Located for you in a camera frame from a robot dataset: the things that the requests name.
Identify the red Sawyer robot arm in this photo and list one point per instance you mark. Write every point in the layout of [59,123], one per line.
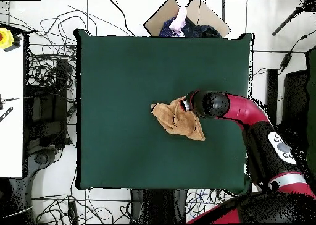
[242,108]

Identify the black flat panel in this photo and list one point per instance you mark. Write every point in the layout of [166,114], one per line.
[295,101]

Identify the blue dotted garment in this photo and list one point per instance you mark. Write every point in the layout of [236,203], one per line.
[166,29]

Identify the dark navy garment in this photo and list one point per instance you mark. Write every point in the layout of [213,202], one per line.
[202,31]

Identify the black rod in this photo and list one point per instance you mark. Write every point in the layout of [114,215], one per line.
[286,21]

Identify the white pink garment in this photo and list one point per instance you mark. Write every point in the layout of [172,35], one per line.
[179,19]

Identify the black upright bar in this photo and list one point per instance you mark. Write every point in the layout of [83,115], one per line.
[271,91]

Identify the dark green table cloth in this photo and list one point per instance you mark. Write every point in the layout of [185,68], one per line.
[123,86]

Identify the black equipment rack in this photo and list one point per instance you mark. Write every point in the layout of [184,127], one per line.
[47,111]

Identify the yellow emergency stop button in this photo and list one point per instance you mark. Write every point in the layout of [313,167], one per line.
[5,38]

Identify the orange terry towel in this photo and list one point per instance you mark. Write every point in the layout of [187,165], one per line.
[170,118]

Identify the cardboard box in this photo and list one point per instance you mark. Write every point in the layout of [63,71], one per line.
[158,19]

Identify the black power strip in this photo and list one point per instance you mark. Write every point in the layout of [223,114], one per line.
[72,212]

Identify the white desk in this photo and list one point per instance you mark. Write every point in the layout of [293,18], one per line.
[11,111]

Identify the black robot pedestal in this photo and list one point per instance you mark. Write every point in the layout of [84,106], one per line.
[158,205]

